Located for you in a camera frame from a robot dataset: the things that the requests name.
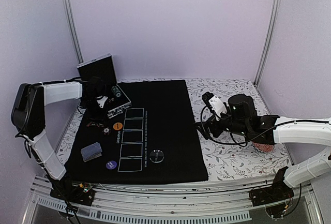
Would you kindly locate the red black triangle piece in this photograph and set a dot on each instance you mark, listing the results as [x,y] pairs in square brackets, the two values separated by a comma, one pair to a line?
[94,124]

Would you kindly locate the red patterned bowl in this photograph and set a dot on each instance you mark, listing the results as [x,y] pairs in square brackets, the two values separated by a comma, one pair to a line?
[265,148]

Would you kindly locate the floral white tablecloth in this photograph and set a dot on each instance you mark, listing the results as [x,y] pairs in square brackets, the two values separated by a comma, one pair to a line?
[226,158]

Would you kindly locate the orange big blind button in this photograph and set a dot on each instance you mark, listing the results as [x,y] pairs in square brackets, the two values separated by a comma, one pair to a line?
[117,126]

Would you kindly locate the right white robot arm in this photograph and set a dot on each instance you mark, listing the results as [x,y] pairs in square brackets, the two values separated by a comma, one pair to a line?
[275,129]

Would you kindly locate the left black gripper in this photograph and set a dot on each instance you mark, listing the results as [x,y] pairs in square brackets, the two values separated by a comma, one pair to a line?
[103,117]

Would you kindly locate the right aluminium frame post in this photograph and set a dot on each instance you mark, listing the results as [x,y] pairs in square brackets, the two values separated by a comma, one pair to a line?
[267,42]

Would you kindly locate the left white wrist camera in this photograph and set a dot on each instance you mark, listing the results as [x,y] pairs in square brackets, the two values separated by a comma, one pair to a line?
[101,100]

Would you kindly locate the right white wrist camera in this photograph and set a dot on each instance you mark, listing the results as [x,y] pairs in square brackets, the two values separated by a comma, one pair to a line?
[215,105]

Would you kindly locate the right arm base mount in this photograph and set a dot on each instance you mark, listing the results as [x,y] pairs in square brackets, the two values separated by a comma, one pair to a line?
[277,191]

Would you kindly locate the aluminium poker chip case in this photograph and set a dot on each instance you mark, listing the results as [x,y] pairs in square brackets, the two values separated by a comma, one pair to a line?
[103,67]

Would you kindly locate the aluminium frame post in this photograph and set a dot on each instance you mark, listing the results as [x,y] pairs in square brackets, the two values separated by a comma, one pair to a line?
[72,30]
[267,42]

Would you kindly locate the black poker mat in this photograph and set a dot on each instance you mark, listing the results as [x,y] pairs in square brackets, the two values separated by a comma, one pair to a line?
[161,118]

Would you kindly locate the green chip stack in case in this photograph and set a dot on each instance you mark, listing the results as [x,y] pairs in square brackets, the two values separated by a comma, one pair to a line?
[116,91]

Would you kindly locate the blue playing card deck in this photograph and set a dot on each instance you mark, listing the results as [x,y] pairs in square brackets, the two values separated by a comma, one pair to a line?
[91,152]

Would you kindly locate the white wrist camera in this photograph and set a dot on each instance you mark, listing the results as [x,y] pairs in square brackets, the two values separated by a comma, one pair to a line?
[215,105]
[101,100]

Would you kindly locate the aluminium front rail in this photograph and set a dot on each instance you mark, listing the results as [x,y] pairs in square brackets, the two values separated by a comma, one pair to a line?
[202,202]

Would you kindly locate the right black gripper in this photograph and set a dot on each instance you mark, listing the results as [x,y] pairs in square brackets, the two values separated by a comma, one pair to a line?
[211,122]

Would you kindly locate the left aluminium frame post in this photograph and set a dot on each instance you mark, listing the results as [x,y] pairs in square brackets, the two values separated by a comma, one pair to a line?
[72,30]

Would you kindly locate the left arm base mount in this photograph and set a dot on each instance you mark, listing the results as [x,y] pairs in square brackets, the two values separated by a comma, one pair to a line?
[64,189]

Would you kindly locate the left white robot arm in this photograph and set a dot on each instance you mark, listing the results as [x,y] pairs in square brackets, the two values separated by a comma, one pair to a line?
[31,115]

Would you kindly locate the purple small blind button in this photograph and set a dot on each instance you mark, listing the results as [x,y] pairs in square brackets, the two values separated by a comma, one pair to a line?
[111,165]

